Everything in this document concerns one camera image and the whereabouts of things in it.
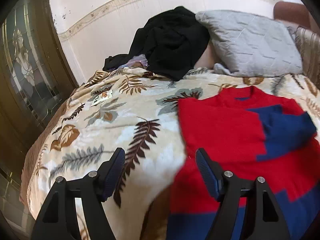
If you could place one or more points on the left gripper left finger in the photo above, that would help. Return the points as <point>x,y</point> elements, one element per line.
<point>57,218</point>

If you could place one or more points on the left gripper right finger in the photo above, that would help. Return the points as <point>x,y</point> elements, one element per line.
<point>263,218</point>

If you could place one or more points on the red and blue sweater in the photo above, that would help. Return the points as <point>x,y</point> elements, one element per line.
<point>252,134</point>

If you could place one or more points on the black clothes pile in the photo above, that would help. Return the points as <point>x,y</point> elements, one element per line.
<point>172,42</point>

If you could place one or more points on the leaf pattern blanket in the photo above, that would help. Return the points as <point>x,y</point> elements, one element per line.
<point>136,110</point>

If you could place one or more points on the wooden glass door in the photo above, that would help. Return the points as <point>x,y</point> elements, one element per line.
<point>35,80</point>

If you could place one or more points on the grey quilted pillow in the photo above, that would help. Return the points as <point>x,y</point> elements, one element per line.
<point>250,45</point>

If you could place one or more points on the purple cloth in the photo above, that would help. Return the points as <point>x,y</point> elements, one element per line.
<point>139,61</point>

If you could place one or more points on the striped floral cushion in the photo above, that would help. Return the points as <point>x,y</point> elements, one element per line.
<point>308,45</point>

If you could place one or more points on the brown beige sofa backrest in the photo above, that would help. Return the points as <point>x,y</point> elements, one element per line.
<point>295,13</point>

